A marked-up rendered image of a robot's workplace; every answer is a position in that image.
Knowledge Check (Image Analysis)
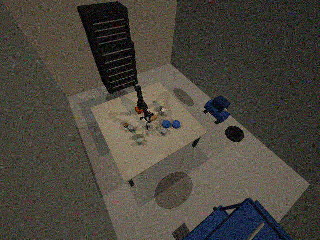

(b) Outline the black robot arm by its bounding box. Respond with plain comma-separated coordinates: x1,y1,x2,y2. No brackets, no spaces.
134,85,151,116

